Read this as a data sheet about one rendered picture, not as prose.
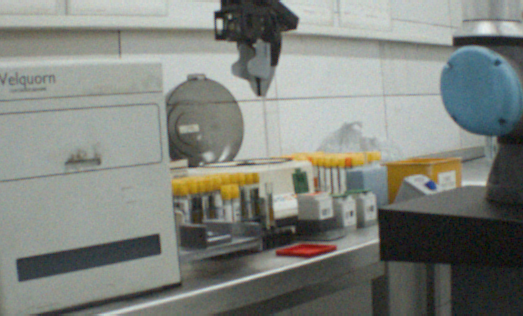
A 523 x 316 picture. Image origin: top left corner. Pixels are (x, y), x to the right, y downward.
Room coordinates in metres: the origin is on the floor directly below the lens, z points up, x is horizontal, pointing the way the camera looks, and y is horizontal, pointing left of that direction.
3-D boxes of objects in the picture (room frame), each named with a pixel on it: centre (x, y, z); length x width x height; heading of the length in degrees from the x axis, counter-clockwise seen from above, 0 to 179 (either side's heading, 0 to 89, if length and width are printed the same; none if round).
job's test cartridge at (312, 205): (1.34, -0.09, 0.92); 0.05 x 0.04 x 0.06; 49
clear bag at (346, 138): (2.14, -0.23, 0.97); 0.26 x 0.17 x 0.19; 153
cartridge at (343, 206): (1.39, -0.14, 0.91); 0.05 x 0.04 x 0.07; 47
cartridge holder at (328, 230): (1.34, -0.09, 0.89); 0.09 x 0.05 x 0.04; 49
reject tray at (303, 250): (1.20, -0.06, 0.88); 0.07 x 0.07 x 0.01; 47
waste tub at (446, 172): (1.64, -0.35, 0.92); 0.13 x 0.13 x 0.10; 44
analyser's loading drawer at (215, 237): (1.08, 0.10, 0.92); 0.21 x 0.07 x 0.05; 137
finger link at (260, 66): (1.30, -0.01, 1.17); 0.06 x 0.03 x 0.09; 137
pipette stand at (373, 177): (1.53, -0.21, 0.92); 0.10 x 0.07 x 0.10; 143
